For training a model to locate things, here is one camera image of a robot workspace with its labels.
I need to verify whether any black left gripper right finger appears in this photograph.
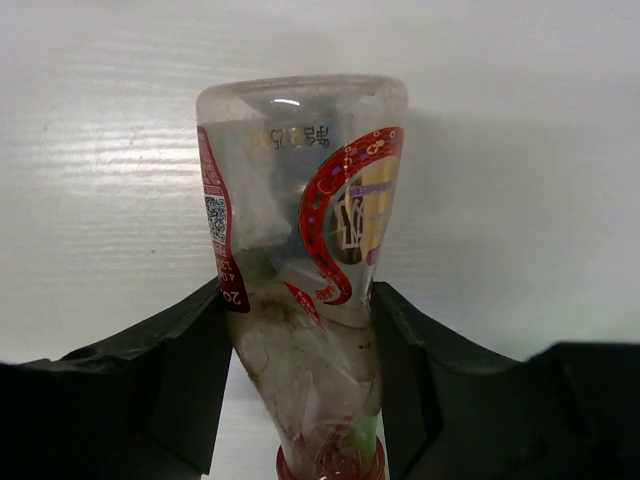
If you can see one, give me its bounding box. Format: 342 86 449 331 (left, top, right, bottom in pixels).
372 282 639 479

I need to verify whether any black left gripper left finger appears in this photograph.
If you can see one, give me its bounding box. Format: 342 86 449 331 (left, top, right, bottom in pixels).
1 281 231 479

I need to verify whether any red labelled clear bottle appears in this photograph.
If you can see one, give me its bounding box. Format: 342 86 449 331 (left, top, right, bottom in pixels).
196 74 408 479

